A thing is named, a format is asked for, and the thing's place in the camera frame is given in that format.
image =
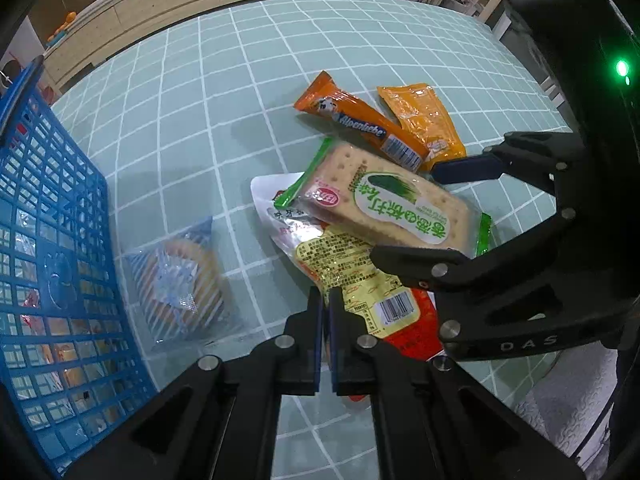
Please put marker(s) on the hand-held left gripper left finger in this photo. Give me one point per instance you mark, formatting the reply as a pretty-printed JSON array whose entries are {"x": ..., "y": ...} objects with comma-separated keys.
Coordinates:
[{"x": 315, "y": 340}]

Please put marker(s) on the orange candy stick packet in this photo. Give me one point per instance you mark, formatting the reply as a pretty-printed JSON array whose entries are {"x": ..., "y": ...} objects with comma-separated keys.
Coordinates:
[{"x": 360, "y": 125}]

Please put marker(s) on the yellow and red snack packet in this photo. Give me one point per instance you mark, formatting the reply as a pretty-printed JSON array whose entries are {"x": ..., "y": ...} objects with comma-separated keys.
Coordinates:
[{"x": 350, "y": 275}]

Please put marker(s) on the cream wooden cabinet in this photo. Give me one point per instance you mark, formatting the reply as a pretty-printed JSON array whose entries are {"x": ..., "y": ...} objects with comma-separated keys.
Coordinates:
[{"x": 150, "y": 10}]

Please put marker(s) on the orange snack packet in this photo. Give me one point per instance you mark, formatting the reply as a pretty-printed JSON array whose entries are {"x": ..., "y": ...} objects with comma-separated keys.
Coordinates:
[{"x": 425, "y": 120}]

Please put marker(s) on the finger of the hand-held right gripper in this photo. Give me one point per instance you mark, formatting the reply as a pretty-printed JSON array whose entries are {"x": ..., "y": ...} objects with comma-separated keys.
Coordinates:
[
  {"x": 425, "y": 265},
  {"x": 465, "y": 169}
]

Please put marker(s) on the red clear snack packet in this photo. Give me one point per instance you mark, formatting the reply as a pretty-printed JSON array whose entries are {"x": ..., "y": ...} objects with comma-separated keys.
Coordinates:
[{"x": 30, "y": 305}]

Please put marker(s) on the blue plastic basket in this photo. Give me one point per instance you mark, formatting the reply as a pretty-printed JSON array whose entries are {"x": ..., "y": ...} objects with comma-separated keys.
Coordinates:
[{"x": 57, "y": 280}]

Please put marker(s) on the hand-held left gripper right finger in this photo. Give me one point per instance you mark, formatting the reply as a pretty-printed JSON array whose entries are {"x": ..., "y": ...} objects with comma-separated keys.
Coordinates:
[{"x": 337, "y": 340}]

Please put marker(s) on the blue striped bread packet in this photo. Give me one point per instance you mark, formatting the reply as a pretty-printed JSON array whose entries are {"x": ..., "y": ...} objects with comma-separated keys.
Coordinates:
[{"x": 175, "y": 285}]

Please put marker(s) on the green cracker packet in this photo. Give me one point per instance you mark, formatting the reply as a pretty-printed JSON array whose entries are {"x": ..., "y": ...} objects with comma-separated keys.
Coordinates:
[{"x": 395, "y": 200}]

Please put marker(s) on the bunch of oranges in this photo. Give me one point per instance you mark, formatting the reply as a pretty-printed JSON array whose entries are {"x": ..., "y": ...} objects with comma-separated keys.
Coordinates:
[{"x": 62, "y": 27}]

